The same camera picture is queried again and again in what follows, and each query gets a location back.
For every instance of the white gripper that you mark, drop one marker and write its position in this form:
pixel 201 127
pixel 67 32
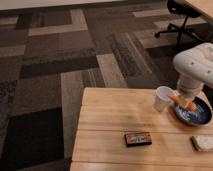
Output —
pixel 188 88

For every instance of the orange pepper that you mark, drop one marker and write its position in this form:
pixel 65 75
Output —
pixel 188 105

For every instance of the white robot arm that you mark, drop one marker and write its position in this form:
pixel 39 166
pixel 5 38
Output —
pixel 195 68

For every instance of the blue ceramic bowl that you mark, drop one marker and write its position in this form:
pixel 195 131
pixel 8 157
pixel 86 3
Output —
pixel 202 115

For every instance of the white paper cup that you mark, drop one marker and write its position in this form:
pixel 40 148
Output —
pixel 163 97

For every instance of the white sponge block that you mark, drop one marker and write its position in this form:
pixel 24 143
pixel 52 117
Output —
pixel 202 142

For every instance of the dark rectangular box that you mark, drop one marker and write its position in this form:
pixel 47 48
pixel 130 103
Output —
pixel 137 139

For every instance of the wooden desk in background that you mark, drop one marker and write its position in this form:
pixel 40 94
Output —
pixel 205 7

